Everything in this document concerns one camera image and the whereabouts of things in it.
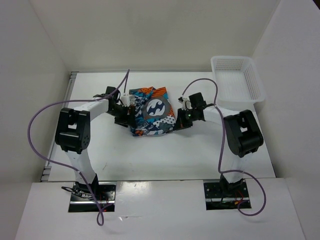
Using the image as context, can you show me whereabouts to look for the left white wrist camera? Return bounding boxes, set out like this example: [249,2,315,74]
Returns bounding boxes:
[120,94,135,107]

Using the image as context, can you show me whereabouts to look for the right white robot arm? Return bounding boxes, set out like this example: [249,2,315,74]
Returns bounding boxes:
[173,92,264,197]

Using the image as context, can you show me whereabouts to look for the white plastic basket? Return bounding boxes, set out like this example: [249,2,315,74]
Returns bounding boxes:
[210,55,266,111]

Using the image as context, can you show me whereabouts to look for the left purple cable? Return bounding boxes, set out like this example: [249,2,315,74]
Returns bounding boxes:
[27,69,131,227]

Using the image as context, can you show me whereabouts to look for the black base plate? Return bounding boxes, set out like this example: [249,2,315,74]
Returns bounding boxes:
[203,181,252,211]
[62,182,116,213]

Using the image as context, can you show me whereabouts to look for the colourful patterned shorts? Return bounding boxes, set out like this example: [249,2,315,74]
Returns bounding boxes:
[129,86,176,137]

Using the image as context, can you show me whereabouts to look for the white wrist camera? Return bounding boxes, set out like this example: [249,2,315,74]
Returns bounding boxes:
[120,94,135,107]
[178,96,192,111]

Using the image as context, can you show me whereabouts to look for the purple cable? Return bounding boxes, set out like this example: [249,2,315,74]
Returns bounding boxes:
[27,69,131,227]
[180,78,266,216]

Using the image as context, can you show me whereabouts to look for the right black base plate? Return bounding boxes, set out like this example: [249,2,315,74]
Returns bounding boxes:
[203,181,252,211]

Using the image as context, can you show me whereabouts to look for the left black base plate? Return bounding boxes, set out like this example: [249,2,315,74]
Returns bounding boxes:
[62,182,116,213]

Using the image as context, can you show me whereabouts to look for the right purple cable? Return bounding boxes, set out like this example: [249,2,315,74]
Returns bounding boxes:
[180,78,266,216]

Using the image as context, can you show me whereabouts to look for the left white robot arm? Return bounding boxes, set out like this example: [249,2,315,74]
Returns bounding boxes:
[55,86,135,200]

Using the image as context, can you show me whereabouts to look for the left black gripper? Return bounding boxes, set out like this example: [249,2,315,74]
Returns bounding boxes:
[107,104,137,129]

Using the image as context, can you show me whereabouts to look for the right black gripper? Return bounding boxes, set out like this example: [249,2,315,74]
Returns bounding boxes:
[173,107,198,131]

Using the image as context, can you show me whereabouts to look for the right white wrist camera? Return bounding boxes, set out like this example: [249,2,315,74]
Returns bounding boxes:
[178,96,192,111]

